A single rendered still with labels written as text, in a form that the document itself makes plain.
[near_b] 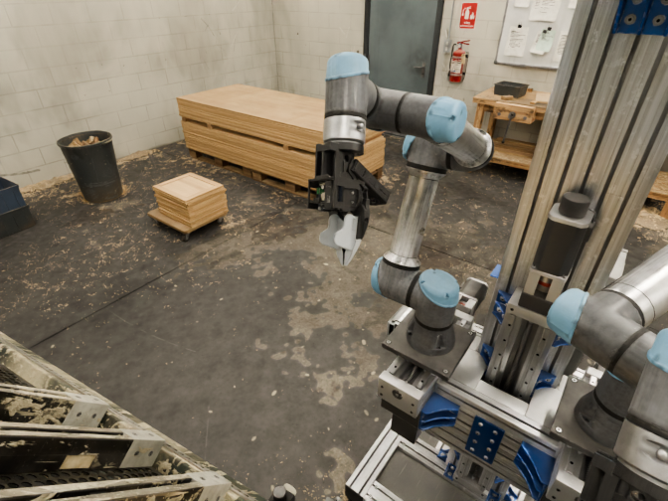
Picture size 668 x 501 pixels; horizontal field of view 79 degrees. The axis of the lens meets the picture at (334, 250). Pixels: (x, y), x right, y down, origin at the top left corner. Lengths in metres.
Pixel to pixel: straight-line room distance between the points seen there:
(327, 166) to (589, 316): 0.45
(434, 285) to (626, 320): 0.60
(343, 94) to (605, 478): 0.62
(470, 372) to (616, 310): 0.79
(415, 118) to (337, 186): 0.19
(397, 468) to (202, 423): 1.07
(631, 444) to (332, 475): 1.79
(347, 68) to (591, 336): 0.55
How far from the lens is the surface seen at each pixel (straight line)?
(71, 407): 1.37
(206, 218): 3.93
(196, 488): 1.07
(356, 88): 0.73
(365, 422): 2.37
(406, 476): 2.01
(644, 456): 0.55
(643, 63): 1.05
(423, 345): 1.27
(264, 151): 4.66
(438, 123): 0.75
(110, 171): 4.94
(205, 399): 2.55
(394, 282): 1.21
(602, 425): 1.24
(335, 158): 0.70
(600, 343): 0.66
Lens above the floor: 1.98
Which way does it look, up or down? 34 degrees down
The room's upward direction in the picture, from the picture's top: straight up
